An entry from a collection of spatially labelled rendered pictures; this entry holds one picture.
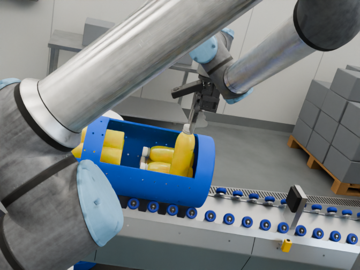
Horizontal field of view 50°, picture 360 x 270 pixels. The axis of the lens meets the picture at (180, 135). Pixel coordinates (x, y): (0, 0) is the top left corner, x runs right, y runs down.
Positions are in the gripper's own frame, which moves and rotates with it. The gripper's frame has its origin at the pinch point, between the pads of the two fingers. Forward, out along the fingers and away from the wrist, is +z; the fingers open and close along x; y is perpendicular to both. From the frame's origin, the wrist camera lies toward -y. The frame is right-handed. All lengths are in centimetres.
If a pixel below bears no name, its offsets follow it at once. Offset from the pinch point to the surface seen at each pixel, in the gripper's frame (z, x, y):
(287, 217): 34, 6, 51
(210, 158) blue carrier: 8.7, -3.9, 9.8
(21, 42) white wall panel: 65, 326, -157
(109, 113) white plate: 25, 62, -32
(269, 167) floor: 129, 253, 142
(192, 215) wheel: 32.6, -6.0, 8.6
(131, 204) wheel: 32.4, -5.8, -14.9
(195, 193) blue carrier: 21.1, -8.6, 6.6
